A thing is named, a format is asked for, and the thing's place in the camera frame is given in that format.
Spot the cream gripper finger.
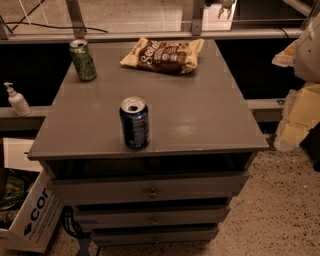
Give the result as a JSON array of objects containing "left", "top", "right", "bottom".
[
  {"left": 274, "top": 82, "right": 320, "bottom": 152},
  {"left": 272, "top": 40, "right": 298, "bottom": 67}
]

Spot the blue pepsi can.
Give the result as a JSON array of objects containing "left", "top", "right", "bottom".
[{"left": 119, "top": 96, "right": 149, "bottom": 149}]

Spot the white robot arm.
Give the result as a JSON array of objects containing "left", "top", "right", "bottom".
[{"left": 272, "top": 14, "right": 320, "bottom": 152}]

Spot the green soda can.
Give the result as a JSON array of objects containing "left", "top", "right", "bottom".
[{"left": 69, "top": 39, "right": 97, "bottom": 81}]

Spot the brown chip bag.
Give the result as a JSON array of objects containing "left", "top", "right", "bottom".
[{"left": 120, "top": 37, "right": 204, "bottom": 74}]

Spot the grey drawer cabinet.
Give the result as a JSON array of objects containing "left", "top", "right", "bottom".
[{"left": 29, "top": 40, "right": 267, "bottom": 245}]

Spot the white pump bottle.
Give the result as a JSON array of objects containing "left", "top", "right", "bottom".
[{"left": 4, "top": 82, "right": 31, "bottom": 116}]

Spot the white cardboard box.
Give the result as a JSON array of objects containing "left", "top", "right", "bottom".
[{"left": 0, "top": 138, "right": 63, "bottom": 253}]

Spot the grey metal rail frame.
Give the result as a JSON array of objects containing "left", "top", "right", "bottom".
[{"left": 0, "top": 0, "right": 320, "bottom": 44}]

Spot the black cable bundle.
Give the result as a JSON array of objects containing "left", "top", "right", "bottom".
[{"left": 61, "top": 206, "right": 92, "bottom": 240}]

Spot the black cable on ledge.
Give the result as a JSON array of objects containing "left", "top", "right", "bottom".
[{"left": 0, "top": 14, "right": 109, "bottom": 34}]

